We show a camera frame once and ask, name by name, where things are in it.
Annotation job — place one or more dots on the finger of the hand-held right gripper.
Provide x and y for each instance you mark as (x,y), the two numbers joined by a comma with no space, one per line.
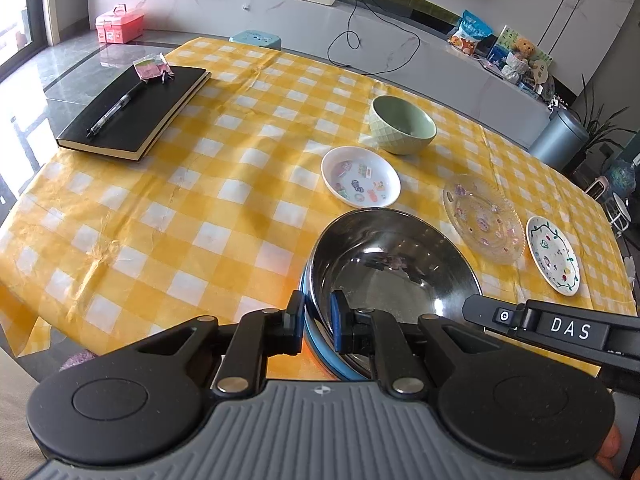
(492,315)

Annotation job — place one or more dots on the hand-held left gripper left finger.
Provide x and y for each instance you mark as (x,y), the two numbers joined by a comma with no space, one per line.
(293,325)

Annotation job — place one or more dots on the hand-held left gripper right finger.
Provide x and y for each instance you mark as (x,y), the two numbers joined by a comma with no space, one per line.
(340,322)

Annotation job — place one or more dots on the stainless steel bowl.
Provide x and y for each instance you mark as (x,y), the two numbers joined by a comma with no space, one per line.
(395,255)

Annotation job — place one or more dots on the white plate with stickers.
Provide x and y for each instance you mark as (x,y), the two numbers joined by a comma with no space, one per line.
(360,177)

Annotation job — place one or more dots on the person's right hand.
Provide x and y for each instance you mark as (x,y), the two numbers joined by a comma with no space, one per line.
(611,445)

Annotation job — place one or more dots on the white painted plate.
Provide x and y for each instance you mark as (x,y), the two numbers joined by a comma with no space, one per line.
(552,255)

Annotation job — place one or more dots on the clear glass plate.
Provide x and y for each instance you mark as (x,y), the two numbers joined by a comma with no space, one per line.
(482,217)

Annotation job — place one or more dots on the white round stand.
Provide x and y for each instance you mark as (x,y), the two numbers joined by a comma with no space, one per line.
(619,212)

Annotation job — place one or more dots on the yellow checkered tablecloth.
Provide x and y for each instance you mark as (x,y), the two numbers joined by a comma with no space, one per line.
(225,200)

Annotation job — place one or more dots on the pink heater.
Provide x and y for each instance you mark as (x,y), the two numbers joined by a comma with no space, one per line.
(596,189)

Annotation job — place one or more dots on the blue water bottle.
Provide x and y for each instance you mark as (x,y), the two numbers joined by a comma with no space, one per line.
(620,172)

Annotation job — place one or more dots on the grey trash bin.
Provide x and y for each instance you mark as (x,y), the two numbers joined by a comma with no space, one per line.
(557,137)

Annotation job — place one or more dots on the green bowl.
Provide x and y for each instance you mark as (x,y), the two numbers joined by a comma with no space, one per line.
(400,125)

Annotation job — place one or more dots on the long-leaf potted plant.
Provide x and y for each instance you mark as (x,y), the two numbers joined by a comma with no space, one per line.
(607,125)

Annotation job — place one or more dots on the purple fuzzy thing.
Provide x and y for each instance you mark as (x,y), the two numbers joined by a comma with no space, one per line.
(77,360)

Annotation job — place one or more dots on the brown teddy bear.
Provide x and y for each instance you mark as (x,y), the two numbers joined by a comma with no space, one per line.
(522,52)

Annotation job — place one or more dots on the black notebook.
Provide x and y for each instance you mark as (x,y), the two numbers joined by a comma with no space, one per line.
(135,110)

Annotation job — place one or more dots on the green picture book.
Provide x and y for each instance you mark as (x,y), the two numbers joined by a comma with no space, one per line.
(505,42)

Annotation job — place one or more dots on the black pen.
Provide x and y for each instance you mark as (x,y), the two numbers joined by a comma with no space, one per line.
(115,109)

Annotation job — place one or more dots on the blue snack bag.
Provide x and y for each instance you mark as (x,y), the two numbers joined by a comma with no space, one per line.
(470,32)

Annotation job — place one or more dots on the light blue plastic stool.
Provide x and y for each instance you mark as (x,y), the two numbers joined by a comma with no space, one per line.
(255,38)

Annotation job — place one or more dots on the small pink packet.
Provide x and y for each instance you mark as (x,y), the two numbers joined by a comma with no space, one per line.
(152,67)

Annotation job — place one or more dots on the pink storage box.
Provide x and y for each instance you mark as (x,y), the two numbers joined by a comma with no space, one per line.
(119,25)

